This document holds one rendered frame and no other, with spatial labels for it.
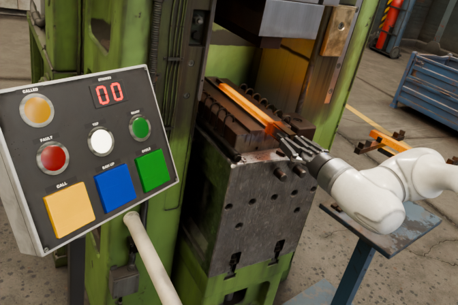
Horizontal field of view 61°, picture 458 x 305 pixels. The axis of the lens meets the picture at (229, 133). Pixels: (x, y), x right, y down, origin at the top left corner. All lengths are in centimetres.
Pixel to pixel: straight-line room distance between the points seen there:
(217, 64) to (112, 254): 81
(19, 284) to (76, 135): 132
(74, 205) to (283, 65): 100
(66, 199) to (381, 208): 63
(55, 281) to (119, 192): 124
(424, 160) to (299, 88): 59
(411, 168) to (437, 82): 403
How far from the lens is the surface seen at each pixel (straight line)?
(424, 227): 163
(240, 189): 117
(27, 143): 71
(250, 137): 116
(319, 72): 143
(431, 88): 500
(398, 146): 149
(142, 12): 103
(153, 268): 115
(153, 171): 85
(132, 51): 105
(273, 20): 105
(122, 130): 81
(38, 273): 204
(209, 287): 142
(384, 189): 93
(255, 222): 131
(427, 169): 97
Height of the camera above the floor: 147
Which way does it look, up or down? 26 degrees down
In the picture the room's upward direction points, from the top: 12 degrees clockwise
